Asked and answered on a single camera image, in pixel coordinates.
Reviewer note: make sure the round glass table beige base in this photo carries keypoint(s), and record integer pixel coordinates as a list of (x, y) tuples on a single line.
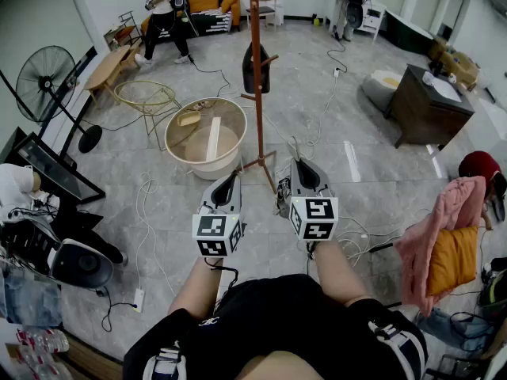
[(206, 145)]

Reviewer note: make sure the wooden coffee table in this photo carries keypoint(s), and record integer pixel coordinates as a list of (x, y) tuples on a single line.
[(107, 67)]

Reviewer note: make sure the black glass stand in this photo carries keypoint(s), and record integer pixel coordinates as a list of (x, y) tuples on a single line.
[(55, 168)]

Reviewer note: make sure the orange sofa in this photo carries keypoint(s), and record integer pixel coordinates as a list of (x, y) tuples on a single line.
[(206, 2)]

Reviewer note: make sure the dark wooden cabinet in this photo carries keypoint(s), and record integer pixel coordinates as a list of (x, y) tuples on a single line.
[(420, 113)]

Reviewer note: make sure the cardboard boxes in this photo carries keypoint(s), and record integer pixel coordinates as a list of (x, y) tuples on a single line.
[(455, 61)]

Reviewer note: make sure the orange cushion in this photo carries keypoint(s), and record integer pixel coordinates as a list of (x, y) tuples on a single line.
[(453, 259)]

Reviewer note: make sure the metal rack shelf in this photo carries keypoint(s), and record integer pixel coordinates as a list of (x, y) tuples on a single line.
[(124, 32)]

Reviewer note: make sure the black white striped blanket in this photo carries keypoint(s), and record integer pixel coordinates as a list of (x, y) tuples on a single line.
[(216, 20)]

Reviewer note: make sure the wooden chair dark seat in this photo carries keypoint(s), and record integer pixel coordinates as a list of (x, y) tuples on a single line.
[(263, 10)]

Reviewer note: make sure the plastic water bottles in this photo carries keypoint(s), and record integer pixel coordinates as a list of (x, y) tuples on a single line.
[(43, 343)]

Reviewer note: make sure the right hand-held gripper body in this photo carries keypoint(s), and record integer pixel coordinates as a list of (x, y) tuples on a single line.
[(317, 212)]

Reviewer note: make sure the pink jacket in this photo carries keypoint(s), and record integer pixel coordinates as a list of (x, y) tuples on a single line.
[(455, 200)]

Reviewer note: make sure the yellow rectangular tray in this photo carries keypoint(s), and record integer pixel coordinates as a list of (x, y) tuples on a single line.
[(188, 119)]

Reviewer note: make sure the black standing fan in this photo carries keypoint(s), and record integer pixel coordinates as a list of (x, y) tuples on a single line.
[(45, 83)]

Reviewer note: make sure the brown wooden coat rack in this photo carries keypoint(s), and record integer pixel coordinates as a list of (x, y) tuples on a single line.
[(258, 34)]

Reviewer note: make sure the person's black shirt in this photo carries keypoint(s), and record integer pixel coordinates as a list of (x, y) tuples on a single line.
[(277, 315)]

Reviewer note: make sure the person's right forearm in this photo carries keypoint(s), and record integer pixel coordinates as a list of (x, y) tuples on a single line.
[(336, 271)]

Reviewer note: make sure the egg shaped beanbag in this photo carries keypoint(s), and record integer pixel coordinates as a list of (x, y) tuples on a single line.
[(378, 89)]

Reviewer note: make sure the person's left forearm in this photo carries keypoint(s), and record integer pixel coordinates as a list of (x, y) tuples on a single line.
[(198, 287)]

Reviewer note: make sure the patterned folding umbrella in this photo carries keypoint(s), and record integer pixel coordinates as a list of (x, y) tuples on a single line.
[(283, 198)]

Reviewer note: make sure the white nightstand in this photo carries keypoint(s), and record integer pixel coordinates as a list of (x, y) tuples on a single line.
[(374, 20)]

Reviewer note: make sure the black hanging bag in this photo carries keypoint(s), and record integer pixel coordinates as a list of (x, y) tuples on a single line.
[(249, 77)]

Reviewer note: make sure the black white backpack device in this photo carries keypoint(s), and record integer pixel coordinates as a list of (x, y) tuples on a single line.
[(81, 263)]

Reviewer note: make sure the white paper sheet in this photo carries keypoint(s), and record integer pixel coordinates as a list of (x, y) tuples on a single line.
[(445, 89)]

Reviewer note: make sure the dark green counter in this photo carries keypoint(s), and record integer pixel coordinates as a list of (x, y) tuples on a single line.
[(408, 34)]

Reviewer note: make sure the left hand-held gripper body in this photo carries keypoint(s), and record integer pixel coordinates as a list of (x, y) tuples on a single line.
[(216, 228)]

